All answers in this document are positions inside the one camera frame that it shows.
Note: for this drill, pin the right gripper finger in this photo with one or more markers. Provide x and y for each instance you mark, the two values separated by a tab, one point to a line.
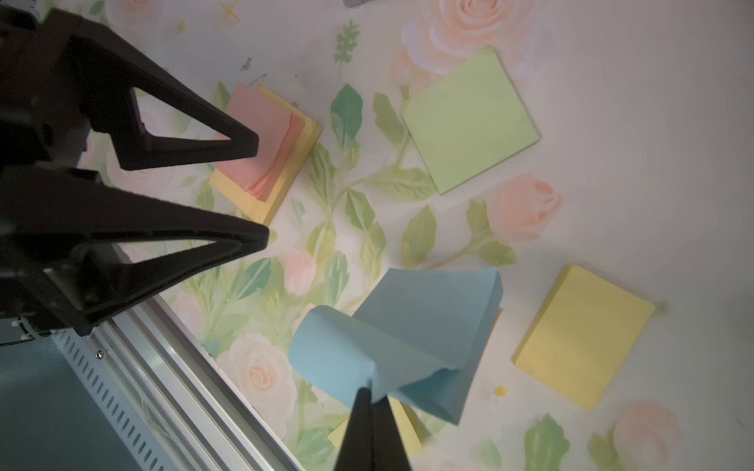
372	441

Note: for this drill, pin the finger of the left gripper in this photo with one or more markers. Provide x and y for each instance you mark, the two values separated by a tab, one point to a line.
153	120
75	253

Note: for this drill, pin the torn yellow memo page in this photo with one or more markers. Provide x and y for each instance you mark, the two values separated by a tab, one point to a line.
410	439

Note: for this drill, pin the torn blue memo page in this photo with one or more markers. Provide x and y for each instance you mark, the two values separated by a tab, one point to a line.
341	355

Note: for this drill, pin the blue memo pad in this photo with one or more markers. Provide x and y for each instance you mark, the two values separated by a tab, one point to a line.
431	328

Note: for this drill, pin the pink and yellow memo pad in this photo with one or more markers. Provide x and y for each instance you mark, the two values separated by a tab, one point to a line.
258	185

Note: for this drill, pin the green memo pad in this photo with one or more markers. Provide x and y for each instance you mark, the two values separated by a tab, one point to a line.
469	121

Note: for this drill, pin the aluminium front rail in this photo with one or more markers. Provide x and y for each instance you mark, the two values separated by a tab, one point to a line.
166	399

